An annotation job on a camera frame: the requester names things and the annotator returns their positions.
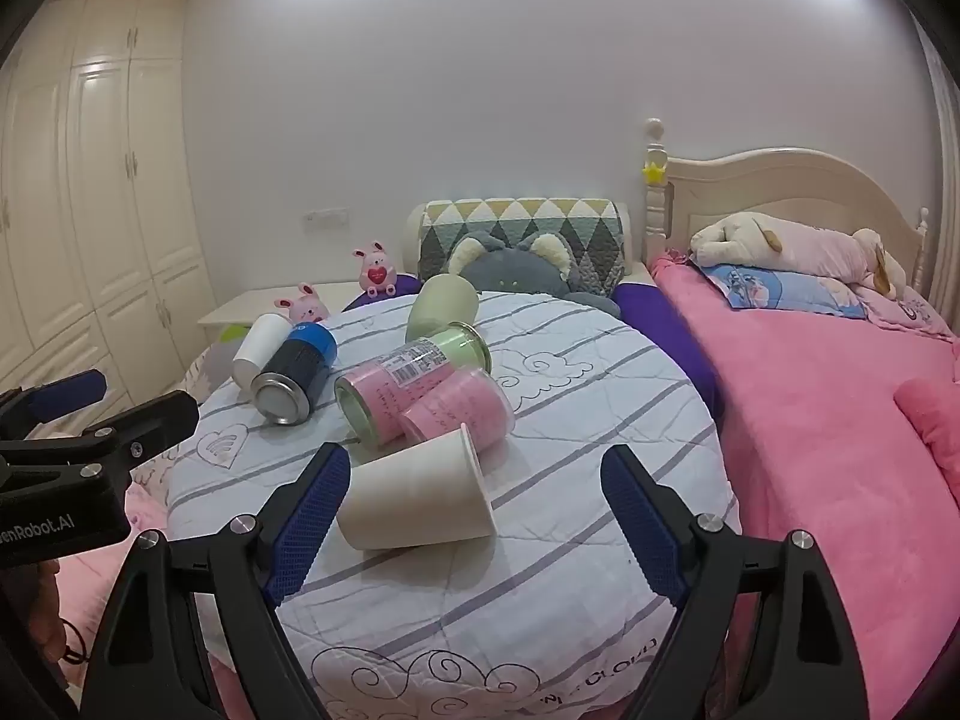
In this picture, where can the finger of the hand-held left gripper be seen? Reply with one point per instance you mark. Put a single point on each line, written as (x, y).
(64, 394)
(150, 420)

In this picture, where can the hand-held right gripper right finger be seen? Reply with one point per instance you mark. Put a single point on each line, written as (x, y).
(641, 525)

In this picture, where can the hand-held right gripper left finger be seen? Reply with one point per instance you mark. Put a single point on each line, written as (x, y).
(311, 517)

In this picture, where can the large white paper cup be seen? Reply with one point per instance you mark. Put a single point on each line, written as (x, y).
(416, 495)

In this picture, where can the person's left forearm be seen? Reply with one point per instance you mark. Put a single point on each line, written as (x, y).
(30, 615)

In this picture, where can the small white cup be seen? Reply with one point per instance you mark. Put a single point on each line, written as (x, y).
(259, 349)

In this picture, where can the pink cup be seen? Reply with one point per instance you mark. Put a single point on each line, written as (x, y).
(469, 405)

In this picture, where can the pale green cup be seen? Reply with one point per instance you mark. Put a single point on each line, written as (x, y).
(442, 307)

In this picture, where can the pink metal-rimmed can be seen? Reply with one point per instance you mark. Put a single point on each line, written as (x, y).
(375, 394)

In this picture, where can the blue and black can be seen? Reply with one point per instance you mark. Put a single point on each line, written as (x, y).
(296, 371)

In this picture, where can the white nightstand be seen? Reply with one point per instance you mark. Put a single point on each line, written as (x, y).
(247, 307)

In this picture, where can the pink fleece blanket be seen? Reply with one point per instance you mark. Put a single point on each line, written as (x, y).
(810, 427)

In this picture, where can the green labelled can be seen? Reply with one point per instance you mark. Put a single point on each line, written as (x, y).
(454, 351)

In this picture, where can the cream wardrobe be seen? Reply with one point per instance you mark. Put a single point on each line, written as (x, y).
(97, 165)

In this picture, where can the pink bunny toy with heart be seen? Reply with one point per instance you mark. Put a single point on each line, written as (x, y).
(375, 270)

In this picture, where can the blue printed pillow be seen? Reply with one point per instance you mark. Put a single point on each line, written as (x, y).
(780, 289)

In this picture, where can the grey bear plush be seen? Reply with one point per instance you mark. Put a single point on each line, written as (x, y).
(510, 266)

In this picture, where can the pink cushion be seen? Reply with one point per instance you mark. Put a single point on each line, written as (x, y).
(934, 409)

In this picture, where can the white and pink plush dog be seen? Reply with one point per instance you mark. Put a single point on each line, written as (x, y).
(795, 247)

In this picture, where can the diamond pattern cushion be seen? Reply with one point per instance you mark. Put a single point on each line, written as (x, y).
(525, 217)

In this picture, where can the pink printed pillow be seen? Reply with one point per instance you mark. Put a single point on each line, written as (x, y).
(907, 313)

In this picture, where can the yellow star ornament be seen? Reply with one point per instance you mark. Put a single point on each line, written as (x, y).
(655, 173)

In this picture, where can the cream wooden headboard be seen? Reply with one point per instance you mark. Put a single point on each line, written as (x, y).
(787, 187)

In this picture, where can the grey curtain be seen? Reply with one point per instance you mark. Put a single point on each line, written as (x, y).
(937, 127)

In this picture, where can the white wall socket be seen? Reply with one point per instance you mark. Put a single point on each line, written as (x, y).
(326, 217)

